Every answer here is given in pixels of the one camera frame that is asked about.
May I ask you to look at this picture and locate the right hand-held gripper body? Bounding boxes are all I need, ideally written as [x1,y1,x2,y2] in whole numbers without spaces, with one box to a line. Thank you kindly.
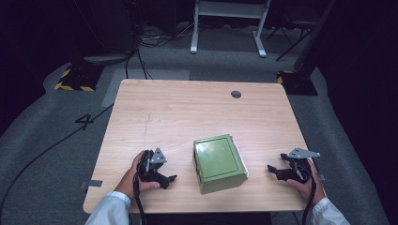
[280,147,322,184]

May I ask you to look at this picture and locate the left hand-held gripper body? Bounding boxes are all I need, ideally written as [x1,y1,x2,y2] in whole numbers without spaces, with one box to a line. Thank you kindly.
[136,147,168,184]

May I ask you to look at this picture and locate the green box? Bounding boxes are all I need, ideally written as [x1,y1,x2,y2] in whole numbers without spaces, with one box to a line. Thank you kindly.
[191,133,251,196]

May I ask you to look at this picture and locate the person's left hand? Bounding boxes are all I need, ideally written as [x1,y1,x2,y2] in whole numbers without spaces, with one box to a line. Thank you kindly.
[114,150,161,201]

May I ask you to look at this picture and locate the person's right hand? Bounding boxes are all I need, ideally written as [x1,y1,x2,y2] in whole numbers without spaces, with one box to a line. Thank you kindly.
[285,157,327,207]

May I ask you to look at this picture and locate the grey floor tape strip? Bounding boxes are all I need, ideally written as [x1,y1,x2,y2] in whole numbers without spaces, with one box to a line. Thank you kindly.
[78,179,104,190]

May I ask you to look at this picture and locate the black yellow striped stand base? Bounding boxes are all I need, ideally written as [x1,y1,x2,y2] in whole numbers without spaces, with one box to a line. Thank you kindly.
[54,63,105,93]
[276,69,319,97]

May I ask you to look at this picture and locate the grey round stand foot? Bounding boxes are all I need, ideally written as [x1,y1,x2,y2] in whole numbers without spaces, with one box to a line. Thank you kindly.
[82,52,130,68]

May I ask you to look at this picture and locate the black folding stand legs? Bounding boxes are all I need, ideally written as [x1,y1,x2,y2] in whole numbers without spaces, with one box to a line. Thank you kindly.
[266,17,317,63]

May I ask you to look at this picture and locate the dark metal stand pole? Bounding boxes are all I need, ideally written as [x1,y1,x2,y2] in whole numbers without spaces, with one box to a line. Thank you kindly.
[293,0,338,73]

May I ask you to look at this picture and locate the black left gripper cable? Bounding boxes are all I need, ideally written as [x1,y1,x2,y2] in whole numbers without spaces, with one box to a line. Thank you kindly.
[132,170,148,225]

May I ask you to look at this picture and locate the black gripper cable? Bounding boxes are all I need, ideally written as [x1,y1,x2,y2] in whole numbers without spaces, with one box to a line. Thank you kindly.
[132,170,148,225]
[300,170,317,225]

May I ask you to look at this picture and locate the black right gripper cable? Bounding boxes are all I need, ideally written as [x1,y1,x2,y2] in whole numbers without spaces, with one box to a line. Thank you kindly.
[300,170,317,225]

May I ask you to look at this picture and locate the long black floor cable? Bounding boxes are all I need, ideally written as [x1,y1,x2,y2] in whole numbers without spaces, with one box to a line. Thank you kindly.
[0,103,115,217]

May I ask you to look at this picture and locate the bundle of floor cables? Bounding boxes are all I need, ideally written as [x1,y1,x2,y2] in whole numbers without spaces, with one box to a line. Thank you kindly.
[137,22,195,49]

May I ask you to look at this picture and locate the white metal stand frame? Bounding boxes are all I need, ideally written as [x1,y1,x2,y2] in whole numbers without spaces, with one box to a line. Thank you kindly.
[190,0,272,59]

